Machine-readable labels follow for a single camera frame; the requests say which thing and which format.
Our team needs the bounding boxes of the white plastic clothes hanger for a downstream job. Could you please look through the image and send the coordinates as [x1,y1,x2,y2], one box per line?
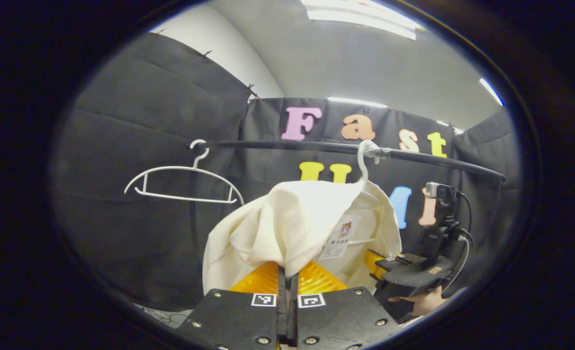
[124,140,245,206]
[348,140,394,246]

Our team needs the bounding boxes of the cream white shirt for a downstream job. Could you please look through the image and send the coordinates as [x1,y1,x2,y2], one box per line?
[202,180,403,296]

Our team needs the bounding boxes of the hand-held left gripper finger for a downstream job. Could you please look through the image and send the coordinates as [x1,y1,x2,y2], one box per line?
[178,262,288,350]
[287,261,402,350]

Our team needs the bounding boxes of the black backdrop cloth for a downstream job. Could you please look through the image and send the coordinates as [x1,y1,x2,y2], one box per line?
[54,32,521,312]

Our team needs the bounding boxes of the black floor cables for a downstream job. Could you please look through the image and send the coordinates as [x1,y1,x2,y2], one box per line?
[144,306,191,326]

